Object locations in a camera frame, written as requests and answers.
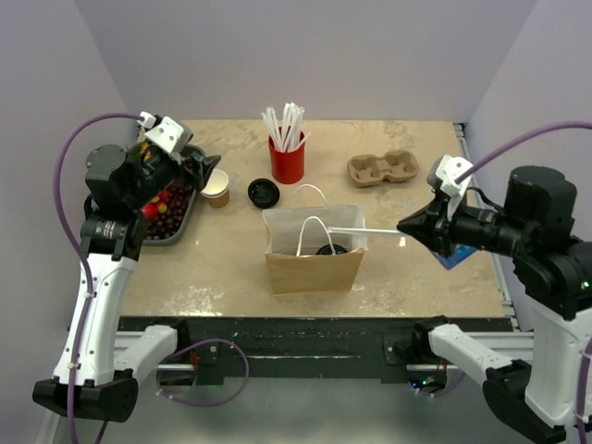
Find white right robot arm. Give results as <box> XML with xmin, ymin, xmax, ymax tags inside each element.
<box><xmin>398</xmin><ymin>166</ymin><xmax>591</xmax><ymax>443</ymax></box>

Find brown paper takeout bag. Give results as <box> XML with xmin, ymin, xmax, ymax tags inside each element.
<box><xmin>262</xmin><ymin>200</ymin><xmax>368</xmax><ymax>296</ymax></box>

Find dark green fruit tray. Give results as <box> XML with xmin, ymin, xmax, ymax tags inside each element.
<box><xmin>138</xmin><ymin>140</ymin><xmax>207</xmax><ymax>246</ymax></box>

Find blue card packet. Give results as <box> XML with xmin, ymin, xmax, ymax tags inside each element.
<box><xmin>433</xmin><ymin>245</ymin><xmax>476</xmax><ymax>270</ymax></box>

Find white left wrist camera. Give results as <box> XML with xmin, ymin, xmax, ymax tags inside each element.
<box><xmin>145</xmin><ymin>117</ymin><xmax>192</xmax><ymax>155</ymax></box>

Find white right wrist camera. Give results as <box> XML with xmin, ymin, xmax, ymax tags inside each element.
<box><xmin>426</xmin><ymin>154</ymin><xmax>473</xmax><ymax>198</ymax></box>

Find red ribbed straw cup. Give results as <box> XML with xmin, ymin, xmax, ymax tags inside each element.
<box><xmin>267</xmin><ymin>136</ymin><xmax>305</xmax><ymax>184</ymax></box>

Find brown pulp cup carrier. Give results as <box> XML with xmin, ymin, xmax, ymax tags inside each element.
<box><xmin>347</xmin><ymin>150</ymin><xmax>419</xmax><ymax>188</ymax></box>

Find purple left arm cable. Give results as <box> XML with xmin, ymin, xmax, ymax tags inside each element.
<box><xmin>52</xmin><ymin>112</ymin><xmax>251</xmax><ymax>444</ymax></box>

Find dark red grape bunch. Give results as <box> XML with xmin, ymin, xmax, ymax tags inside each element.
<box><xmin>145</xmin><ymin>182</ymin><xmax>193</xmax><ymax>241</ymax></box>

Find white straw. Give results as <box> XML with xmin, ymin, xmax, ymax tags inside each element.
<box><xmin>327</xmin><ymin>227</ymin><xmax>403</xmax><ymax>236</ymax></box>
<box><xmin>292</xmin><ymin>132</ymin><xmax>312</xmax><ymax>152</ymax></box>
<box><xmin>261</xmin><ymin>106</ymin><xmax>283</xmax><ymax>152</ymax></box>
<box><xmin>265</xmin><ymin>106</ymin><xmax>281</xmax><ymax>152</ymax></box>
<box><xmin>285</xmin><ymin>103</ymin><xmax>304</xmax><ymax>153</ymax></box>
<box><xmin>279</xmin><ymin>103</ymin><xmax>293</xmax><ymax>152</ymax></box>

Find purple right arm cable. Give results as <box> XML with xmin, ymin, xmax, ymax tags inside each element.
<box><xmin>413</xmin><ymin>120</ymin><xmax>592</xmax><ymax>444</ymax></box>

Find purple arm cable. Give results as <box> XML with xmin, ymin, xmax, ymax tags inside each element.
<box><xmin>413</xmin><ymin>120</ymin><xmax>592</xmax><ymax>444</ymax></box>
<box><xmin>52</xmin><ymin>112</ymin><xmax>251</xmax><ymax>444</ymax></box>

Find red apple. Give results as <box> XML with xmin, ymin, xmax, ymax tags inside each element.
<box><xmin>142</xmin><ymin>203</ymin><xmax>158</xmax><ymax>220</ymax></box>

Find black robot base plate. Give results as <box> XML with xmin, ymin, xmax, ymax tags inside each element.
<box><xmin>118</xmin><ymin>316</ymin><xmax>515</xmax><ymax>387</ymax></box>

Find stacked brown paper cups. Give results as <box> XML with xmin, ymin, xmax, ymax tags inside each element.
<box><xmin>201</xmin><ymin>168</ymin><xmax>229</xmax><ymax>209</ymax></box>

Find orange pineapple fruit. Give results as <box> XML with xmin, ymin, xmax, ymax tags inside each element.
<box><xmin>139</xmin><ymin>142</ymin><xmax>152</xmax><ymax>164</ymax></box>

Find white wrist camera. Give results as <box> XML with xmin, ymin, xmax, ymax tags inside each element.
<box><xmin>426</xmin><ymin>154</ymin><xmax>473</xmax><ymax>198</ymax></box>
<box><xmin>145</xmin><ymin>117</ymin><xmax>192</xmax><ymax>155</ymax></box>

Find black plastic cup lid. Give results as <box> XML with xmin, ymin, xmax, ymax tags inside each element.
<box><xmin>247</xmin><ymin>178</ymin><xmax>280</xmax><ymax>209</ymax></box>
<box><xmin>315</xmin><ymin>244</ymin><xmax>348</xmax><ymax>255</ymax></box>

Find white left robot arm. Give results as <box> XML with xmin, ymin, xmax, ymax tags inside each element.
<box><xmin>32</xmin><ymin>144</ymin><xmax>221</xmax><ymax>423</ymax></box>

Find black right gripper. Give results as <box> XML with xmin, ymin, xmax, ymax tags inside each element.
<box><xmin>397</xmin><ymin>184</ymin><xmax>532</xmax><ymax>253</ymax></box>

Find red lychee fruit cluster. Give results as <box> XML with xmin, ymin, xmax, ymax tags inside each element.
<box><xmin>150</xmin><ymin>191</ymin><xmax>169</xmax><ymax>214</ymax></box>

